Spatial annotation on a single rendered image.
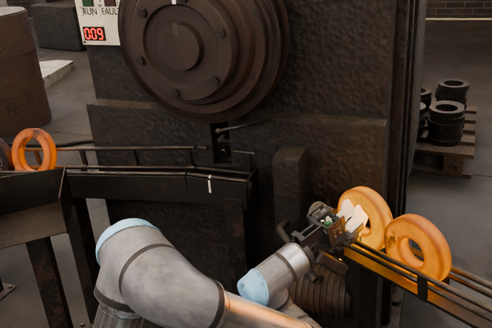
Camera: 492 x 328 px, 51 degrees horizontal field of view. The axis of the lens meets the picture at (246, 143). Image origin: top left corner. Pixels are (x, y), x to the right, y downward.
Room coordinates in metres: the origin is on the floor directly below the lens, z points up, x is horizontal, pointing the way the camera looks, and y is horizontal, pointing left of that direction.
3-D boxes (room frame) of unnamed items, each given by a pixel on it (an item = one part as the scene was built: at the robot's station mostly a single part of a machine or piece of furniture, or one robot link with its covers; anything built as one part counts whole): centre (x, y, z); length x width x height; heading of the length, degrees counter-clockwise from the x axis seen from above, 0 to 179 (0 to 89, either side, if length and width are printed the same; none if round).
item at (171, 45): (1.28, 0.14, 1.11); 0.28 x 0.06 x 0.28; 67
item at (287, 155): (1.29, -0.12, 0.68); 0.11 x 0.08 x 0.24; 157
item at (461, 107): (3.10, -0.85, 0.22); 1.20 x 0.81 x 0.44; 65
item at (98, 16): (1.60, 0.37, 1.15); 0.26 x 0.02 x 0.18; 67
